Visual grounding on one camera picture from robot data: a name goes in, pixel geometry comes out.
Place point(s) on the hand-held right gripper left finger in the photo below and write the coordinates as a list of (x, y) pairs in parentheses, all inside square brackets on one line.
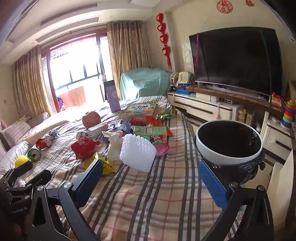
[(90, 183)]

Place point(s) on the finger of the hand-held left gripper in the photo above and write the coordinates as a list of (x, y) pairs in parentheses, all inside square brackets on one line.
[(20, 170), (37, 179)]

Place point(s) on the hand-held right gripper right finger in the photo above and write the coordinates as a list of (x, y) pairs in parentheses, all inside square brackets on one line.
[(212, 185)]

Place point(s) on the white rimmed trash bin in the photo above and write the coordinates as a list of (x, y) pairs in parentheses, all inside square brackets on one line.
[(229, 157)]

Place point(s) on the blue plastic bag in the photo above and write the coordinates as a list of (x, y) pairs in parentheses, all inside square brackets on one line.
[(124, 127)]

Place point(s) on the green milk carton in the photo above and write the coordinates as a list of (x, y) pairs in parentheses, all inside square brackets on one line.
[(148, 134)]

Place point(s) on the yellow foam ball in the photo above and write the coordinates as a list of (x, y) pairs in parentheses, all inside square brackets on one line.
[(21, 161)]

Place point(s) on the green drink can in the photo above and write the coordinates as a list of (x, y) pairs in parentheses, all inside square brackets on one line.
[(34, 154)]

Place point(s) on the yellow snack packet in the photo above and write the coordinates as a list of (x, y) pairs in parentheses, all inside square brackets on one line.
[(107, 165)]

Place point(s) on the red drink can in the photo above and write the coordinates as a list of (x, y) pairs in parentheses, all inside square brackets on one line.
[(42, 143)]

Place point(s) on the striped pillow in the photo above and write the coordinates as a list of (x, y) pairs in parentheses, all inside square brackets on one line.
[(16, 134)]

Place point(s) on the red snack packet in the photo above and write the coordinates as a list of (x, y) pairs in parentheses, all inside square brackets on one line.
[(84, 147)]

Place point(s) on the white crumpled wrapper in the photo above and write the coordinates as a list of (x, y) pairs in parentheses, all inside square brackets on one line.
[(114, 148)]

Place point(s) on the white foam fruit net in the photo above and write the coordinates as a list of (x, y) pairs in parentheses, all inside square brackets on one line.
[(137, 153)]

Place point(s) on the plaid blanket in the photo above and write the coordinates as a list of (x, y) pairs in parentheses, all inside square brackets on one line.
[(150, 204)]

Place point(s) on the white furniture panel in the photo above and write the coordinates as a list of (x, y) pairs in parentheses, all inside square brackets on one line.
[(282, 192)]

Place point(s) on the small pink hanging toy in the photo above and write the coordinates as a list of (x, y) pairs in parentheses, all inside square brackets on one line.
[(217, 112)]

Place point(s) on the tan perforated box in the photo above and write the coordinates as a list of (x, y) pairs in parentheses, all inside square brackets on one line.
[(249, 119)]

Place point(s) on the cream round jar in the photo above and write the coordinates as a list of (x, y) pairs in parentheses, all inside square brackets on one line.
[(241, 115)]

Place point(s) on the red snack tube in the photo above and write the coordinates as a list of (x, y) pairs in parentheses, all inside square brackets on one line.
[(138, 121)]

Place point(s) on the white television cabinet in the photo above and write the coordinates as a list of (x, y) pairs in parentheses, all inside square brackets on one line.
[(203, 106)]

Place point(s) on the green snack packet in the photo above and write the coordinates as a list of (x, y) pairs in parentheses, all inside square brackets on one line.
[(166, 114)]

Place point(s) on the beige curtain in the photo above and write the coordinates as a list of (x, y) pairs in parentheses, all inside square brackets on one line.
[(127, 58), (30, 85)]

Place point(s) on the orange snack packet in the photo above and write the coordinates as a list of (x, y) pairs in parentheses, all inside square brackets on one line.
[(156, 121)]

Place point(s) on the colourful children's book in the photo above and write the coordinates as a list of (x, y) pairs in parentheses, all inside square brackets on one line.
[(138, 110)]

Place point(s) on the purple box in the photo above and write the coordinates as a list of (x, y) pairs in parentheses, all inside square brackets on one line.
[(113, 97)]

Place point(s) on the blue toy cash register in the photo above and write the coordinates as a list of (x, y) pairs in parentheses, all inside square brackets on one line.
[(183, 89)]

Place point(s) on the red toy piano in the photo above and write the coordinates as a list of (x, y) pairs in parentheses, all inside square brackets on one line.
[(277, 99)]

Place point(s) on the green toy telephone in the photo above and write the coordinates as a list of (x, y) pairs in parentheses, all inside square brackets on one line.
[(185, 78)]

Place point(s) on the glass balcony door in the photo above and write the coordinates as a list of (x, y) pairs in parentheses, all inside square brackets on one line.
[(74, 69)]

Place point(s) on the teal covered furniture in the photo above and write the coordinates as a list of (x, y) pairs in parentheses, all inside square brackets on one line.
[(143, 81)]

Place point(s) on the black curved television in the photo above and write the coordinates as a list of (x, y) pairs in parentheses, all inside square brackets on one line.
[(235, 60)]

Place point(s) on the red hanging heart decoration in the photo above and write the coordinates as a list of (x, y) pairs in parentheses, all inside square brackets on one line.
[(164, 39)]

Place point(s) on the red paper wall decal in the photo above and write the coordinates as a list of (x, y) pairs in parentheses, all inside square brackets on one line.
[(224, 5), (249, 2)]

